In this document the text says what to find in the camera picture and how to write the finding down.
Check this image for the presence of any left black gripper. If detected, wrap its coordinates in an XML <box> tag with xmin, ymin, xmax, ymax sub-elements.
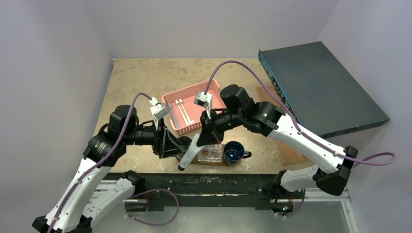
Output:
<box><xmin>123</xmin><ymin>116</ymin><xmax>185</xmax><ymax>157</ymax></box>

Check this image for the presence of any clear plastic holder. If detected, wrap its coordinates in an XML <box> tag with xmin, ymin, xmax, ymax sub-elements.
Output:
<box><xmin>197</xmin><ymin>144</ymin><xmax>223</xmax><ymax>163</ymax></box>

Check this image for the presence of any oval wooden tray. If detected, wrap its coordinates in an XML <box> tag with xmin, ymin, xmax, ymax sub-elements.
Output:
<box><xmin>191</xmin><ymin>144</ymin><xmax>228</xmax><ymax>166</ymax></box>

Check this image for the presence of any blue enamel mug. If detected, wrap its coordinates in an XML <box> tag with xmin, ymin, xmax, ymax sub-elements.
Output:
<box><xmin>223</xmin><ymin>141</ymin><xmax>252</xmax><ymax>166</ymax></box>

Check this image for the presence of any pink plastic basket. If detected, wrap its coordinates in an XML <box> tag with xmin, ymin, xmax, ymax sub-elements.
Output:
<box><xmin>161</xmin><ymin>81</ymin><xmax>207</xmax><ymax>135</ymax></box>

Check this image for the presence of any dark green enamel mug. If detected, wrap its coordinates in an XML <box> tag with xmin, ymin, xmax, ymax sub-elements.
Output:
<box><xmin>176</xmin><ymin>136</ymin><xmax>192</xmax><ymax>161</ymax></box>

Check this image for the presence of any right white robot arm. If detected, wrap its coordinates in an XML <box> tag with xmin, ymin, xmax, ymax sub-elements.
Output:
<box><xmin>194</xmin><ymin>84</ymin><xmax>358</xmax><ymax>198</ymax></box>

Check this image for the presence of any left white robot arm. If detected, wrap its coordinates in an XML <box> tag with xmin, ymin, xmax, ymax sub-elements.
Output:
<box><xmin>32</xmin><ymin>104</ymin><xmax>191</xmax><ymax>233</ymax></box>

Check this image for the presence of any wooden board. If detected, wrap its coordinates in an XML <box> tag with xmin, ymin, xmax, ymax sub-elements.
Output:
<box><xmin>256</xmin><ymin>87</ymin><xmax>309</xmax><ymax>165</ymax></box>

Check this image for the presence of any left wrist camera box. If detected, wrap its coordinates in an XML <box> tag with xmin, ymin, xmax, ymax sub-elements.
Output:
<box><xmin>149</xmin><ymin>97</ymin><xmax>169</xmax><ymax>131</ymax></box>

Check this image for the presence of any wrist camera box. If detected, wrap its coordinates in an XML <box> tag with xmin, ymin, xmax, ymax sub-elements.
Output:
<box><xmin>194</xmin><ymin>92</ymin><xmax>213</xmax><ymax>119</ymax></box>
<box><xmin>149</xmin><ymin>97</ymin><xmax>169</xmax><ymax>131</ymax></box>

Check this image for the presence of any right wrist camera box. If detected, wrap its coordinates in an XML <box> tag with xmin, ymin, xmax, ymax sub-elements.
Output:
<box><xmin>194</xmin><ymin>92</ymin><xmax>213</xmax><ymax>119</ymax></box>

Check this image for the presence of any black aluminium base frame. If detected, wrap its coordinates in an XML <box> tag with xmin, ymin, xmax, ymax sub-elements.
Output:
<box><xmin>72</xmin><ymin>171</ymin><xmax>351</xmax><ymax>213</ymax></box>

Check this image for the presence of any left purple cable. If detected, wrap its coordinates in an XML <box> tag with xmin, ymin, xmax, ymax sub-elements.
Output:
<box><xmin>46</xmin><ymin>92</ymin><xmax>180</xmax><ymax>233</ymax></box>

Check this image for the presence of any purple cable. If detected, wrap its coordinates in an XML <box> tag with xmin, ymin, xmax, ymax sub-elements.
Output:
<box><xmin>46</xmin><ymin>92</ymin><xmax>180</xmax><ymax>233</ymax></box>
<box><xmin>203</xmin><ymin>60</ymin><xmax>396</xmax><ymax>219</ymax></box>

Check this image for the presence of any dark network switch box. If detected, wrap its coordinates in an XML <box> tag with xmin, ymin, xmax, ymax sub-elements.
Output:
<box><xmin>258</xmin><ymin>41</ymin><xmax>389</xmax><ymax>138</ymax></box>

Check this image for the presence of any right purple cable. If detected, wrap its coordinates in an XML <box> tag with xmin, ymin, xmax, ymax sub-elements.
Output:
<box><xmin>203</xmin><ymin>60</ymin><xmax>396</xmax><ymax>219</ymax></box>

